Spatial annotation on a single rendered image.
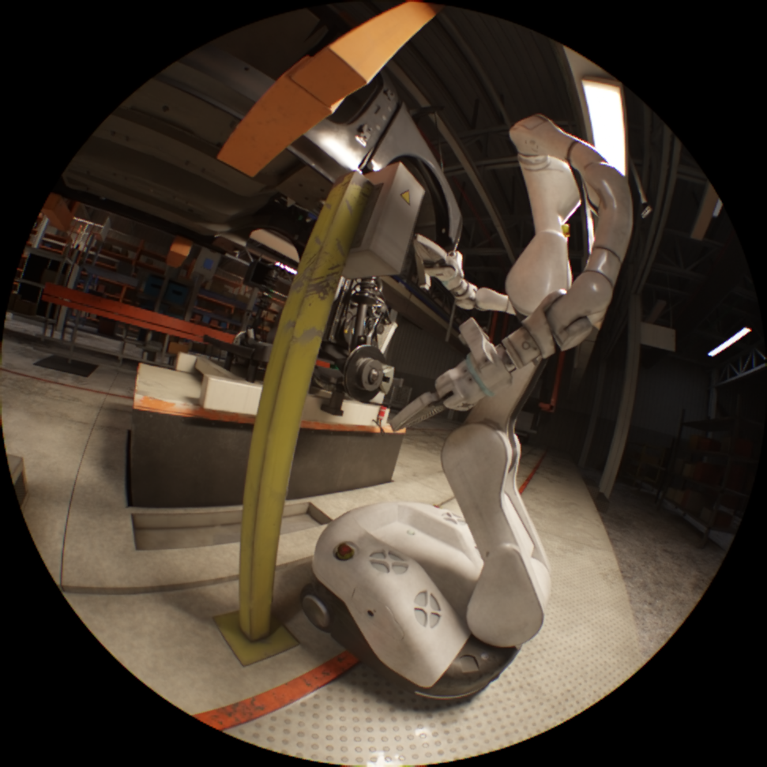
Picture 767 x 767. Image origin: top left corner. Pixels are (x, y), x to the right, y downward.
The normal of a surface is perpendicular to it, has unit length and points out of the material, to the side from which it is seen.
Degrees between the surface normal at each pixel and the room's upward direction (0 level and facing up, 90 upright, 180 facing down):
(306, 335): 90
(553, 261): 91
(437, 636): 38
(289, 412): 90
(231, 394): 90
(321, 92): 180
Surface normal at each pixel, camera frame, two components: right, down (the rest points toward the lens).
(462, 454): -0.59, -0.17
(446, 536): -0.49, -0.43
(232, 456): 0.76, 0.19
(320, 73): -0.25, 0.97
